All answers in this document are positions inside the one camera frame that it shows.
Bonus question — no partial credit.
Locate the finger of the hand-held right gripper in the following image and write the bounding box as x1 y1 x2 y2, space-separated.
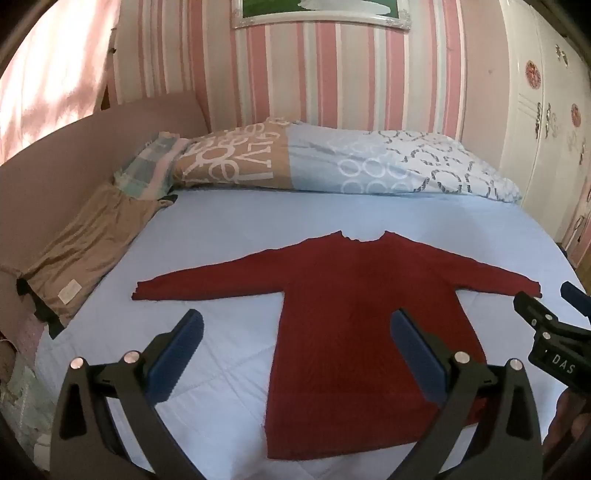
560 281 591 320
512 290 563 343

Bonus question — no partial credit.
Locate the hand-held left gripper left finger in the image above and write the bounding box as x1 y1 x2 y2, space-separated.
50 309 206 480

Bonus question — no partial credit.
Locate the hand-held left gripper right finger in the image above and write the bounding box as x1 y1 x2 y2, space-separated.
389 309 542 480

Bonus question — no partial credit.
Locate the red knit sweater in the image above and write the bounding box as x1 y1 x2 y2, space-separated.
131 230 543 462

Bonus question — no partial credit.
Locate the person's right forearm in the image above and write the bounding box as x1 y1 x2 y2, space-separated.
544 390 591 464

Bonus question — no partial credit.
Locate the light blue bed sheet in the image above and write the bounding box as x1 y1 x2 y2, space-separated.
37 187 591 480

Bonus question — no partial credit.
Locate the tan folded cloth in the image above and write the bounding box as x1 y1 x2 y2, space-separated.
16 182 178 340

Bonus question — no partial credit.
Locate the pale floral cloth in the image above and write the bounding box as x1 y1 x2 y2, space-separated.
0 339 57 457

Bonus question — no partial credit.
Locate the white wardrobe with flower stickers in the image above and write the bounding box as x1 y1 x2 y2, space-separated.
498 0 591 259

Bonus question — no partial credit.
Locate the plaid pastel pillow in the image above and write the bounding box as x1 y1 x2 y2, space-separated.
113 131 191 201

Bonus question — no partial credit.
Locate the patterned long pillow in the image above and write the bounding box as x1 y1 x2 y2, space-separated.
171 116 523 205

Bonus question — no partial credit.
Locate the pink padded headboard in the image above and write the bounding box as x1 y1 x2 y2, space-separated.
0 90 211 342

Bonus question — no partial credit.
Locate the pink curtain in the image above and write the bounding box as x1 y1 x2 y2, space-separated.
0 0 122 162

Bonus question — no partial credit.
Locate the white framed wall picture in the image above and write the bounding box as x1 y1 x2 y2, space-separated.
231 0 411 31

